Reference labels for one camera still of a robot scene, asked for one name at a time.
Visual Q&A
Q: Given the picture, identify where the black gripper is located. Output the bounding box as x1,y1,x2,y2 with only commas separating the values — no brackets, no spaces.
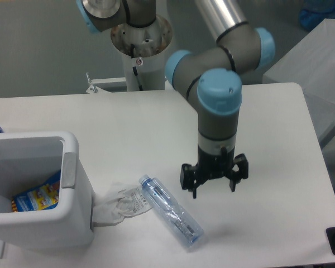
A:
180,147,249,199

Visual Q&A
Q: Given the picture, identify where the clear plastic water bottle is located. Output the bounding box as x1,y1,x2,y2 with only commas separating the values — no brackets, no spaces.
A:
139,175,204,248

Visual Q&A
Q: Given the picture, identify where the white plastic wrapper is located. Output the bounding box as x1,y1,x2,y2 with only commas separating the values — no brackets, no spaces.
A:
92,182,152,227

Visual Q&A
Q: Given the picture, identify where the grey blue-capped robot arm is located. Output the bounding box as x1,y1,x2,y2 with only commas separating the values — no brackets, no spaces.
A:
77,1,275,193

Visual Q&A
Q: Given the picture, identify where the white plastic trash can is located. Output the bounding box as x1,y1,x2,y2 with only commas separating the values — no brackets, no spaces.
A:
0,131,94,250

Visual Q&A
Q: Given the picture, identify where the grey covered box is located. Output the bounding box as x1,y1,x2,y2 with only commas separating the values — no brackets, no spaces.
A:
262,19,335,147

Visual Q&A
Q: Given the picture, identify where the blue yellow snack bag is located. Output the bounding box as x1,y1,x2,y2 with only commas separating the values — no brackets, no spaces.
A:
11,171,61,212

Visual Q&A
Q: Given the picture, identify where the blue plastic bag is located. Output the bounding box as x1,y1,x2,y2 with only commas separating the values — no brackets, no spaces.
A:
298,1,335,31

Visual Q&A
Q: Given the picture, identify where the white table clamp bracket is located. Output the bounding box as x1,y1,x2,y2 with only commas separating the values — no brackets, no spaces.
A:
86,73,127,94

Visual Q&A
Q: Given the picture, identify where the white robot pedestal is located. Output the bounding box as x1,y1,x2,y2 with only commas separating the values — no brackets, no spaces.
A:
111,15,173,92

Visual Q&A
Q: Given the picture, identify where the black pedestal cable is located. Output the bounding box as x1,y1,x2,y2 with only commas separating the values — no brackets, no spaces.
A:
130,43,144,92

